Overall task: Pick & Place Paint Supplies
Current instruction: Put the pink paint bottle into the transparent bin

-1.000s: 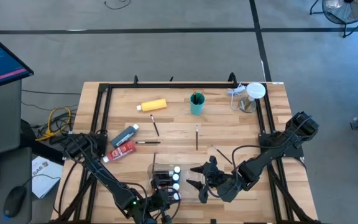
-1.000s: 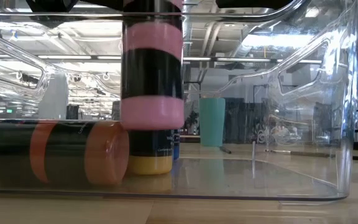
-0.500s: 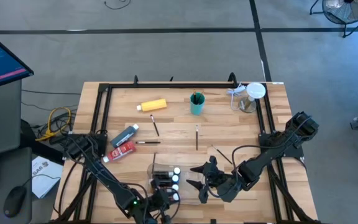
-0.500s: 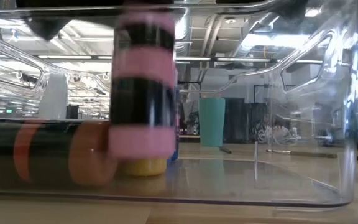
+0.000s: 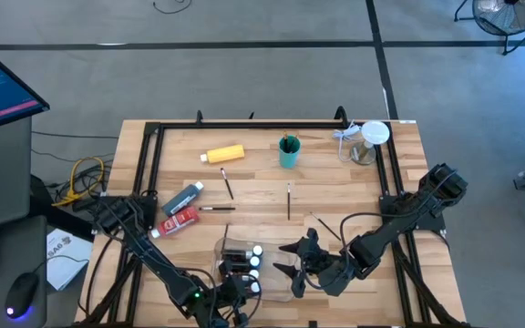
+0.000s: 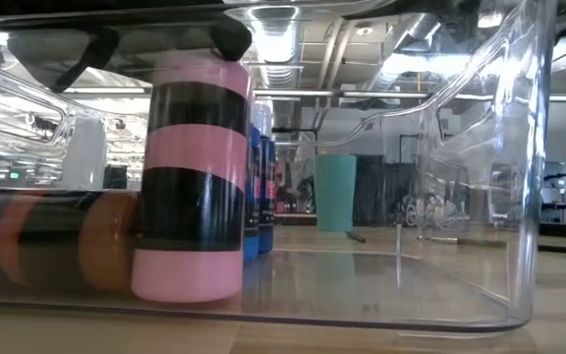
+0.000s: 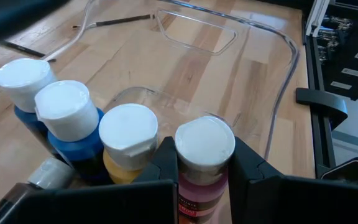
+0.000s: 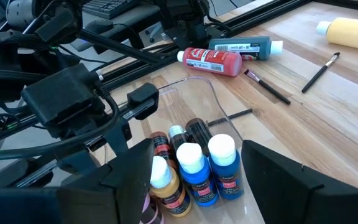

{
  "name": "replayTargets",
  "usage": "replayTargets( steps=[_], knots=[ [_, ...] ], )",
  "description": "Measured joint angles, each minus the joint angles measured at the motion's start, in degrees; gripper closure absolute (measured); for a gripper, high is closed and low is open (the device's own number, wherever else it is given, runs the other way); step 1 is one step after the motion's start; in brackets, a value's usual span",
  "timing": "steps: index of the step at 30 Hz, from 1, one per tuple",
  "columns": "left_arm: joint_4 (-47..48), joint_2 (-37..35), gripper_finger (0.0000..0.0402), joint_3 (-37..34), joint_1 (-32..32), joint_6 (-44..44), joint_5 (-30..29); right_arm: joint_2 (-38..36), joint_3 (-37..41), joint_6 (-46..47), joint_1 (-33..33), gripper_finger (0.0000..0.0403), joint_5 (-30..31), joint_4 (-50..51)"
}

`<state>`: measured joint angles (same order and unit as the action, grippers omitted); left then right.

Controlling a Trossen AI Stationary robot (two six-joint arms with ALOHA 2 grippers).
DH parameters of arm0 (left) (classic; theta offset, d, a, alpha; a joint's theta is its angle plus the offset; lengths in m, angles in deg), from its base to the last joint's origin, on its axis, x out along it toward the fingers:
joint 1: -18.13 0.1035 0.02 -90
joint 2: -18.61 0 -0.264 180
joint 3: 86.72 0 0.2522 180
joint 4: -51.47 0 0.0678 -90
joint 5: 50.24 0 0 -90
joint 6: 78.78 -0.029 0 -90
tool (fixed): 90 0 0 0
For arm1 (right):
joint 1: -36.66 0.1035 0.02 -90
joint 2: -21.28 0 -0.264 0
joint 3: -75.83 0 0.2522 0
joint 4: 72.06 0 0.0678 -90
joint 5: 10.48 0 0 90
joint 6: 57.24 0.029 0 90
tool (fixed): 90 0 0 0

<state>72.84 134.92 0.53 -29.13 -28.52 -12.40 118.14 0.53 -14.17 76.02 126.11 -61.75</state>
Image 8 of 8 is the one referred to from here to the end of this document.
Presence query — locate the pink paint bottle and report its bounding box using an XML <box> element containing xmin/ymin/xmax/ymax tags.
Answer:
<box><xmin>140</xmin><ymin>192</ymin><xmax>166</xmax><ymax>224</ymax></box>

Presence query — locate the black keyboard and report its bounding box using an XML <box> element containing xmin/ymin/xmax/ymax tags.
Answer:
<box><xmin>82</xmin><ymin>0</ymin><xmax>139</xmax><ymax>20</ymax></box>

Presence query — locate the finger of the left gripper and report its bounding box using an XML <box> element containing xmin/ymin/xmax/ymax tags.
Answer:
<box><xmin>106</xmin><ymin>117</ymin><xmax>133</xmax><ymax>156</ymax></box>
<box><xmin>57</xmin><ymin>149</ymin><xmax>101</xmax><ymax>175</ymax></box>

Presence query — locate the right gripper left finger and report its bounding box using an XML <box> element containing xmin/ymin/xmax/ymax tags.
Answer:
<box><xmin>0</xmin><ymin>138</ymin><xmax>155</xmax><ymax>224</ymax></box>

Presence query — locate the clear plastic bin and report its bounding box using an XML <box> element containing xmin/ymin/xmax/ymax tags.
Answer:
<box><xmin>98</xmin><ymin>75</ymin><xmax>267</xmax><ymax>224</ymax></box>

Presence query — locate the black computer mouse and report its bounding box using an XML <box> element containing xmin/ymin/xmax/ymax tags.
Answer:
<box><xmin>85</xmin><ymin>19</ymin><xmax>114</xmax><ymax>34</ymax></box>

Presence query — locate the small blue paint bottle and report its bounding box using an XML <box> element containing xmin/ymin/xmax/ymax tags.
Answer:
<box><xmin>175</xmin><ymin>142</ymin><xmax>220</xmax><ymax>208</ymax></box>

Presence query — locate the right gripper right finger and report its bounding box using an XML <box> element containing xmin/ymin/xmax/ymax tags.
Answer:
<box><xmin>241</xmin><ymin>139</ymin><xmax>358</xmax><ymax>224</ymax></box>

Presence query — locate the black left camera cable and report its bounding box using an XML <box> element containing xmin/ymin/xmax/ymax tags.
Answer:
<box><xmin>0</xmin><ymin>79</ymin><xmax>121</xmax><ymax>162</ymax></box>

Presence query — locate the large red paint bottle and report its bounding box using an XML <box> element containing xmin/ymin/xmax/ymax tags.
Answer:
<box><xmin>177</xmin><ymin>47</ymin><xmax>243</xmax><ymax>78</ymax></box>

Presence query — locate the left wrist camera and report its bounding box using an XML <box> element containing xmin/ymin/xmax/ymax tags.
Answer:
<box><xmin>21</xmin><ymin>63</ymin><xmax>105</xmax><ymax>139</ymax></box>

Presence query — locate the yellow paint bottle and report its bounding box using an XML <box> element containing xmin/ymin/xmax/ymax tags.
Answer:
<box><xmin>316</xmin><ymin>17</ymin><xmax>358</xmax><ymax>53</ymax></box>

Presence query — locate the grey desk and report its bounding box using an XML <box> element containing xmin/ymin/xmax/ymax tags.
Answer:
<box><xmin>70</xmin><ymin>4</ymin><xmax>161</xmax><ymax>52</ymax></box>

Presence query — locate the dark blue paint bottle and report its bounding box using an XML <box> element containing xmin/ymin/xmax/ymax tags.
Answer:
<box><xmin>208</xmin><ymin>133</ymin><xmax>245</xmax><ymax>200</ymax></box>

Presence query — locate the grey-blue paint bottle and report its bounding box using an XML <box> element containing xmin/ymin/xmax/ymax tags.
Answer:
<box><xmin>208</xmin><ymin>35</ymin><xmax>284</xmax><ymax>62</ymax></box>

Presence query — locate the thin black paint brush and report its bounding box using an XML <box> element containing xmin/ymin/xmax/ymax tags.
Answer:
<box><xmin>244</xmin><ymin>68</ymin><xmax>291</xmax><ymax>106</ymax></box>
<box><xmin>208</xmin><ymin>108</ymin><xmax>254</xmax><ymax>127</ymax></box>
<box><xmin>301</xmin><ymin>52</ymin><xmax>341</xmax><ymax>93</ymax></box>

